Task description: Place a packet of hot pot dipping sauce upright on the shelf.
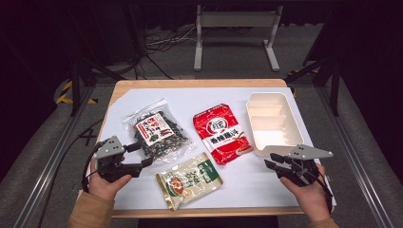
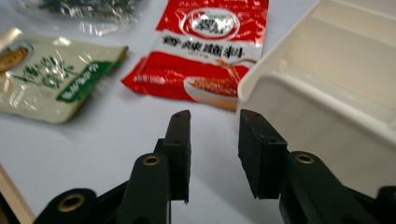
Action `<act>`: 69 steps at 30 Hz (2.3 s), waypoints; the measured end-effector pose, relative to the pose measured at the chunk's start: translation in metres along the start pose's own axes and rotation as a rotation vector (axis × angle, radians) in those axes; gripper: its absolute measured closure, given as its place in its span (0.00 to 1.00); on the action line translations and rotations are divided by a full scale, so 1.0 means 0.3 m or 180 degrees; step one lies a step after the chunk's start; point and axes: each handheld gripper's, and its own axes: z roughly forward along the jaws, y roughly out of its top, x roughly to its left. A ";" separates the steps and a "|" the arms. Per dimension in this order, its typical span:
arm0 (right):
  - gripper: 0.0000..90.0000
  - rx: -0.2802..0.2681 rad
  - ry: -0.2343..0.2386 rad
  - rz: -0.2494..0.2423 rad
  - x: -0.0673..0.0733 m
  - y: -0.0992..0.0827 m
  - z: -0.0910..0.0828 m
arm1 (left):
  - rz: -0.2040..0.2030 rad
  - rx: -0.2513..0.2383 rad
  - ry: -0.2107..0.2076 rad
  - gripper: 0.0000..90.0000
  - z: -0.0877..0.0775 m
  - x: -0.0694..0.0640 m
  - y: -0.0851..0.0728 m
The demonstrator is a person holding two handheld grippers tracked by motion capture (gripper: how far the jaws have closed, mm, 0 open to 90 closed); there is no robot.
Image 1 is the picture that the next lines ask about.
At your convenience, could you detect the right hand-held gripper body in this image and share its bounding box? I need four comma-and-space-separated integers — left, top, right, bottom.
275, 143, 335, 188

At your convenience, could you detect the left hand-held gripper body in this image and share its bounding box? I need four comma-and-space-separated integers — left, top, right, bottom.
92, 135, 143, 183

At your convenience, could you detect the person's left hand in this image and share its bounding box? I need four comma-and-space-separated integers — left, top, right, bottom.
87, 158, 133, 202

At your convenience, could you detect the person's right hand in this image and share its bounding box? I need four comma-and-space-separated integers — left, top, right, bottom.
278, 163, 333, 222

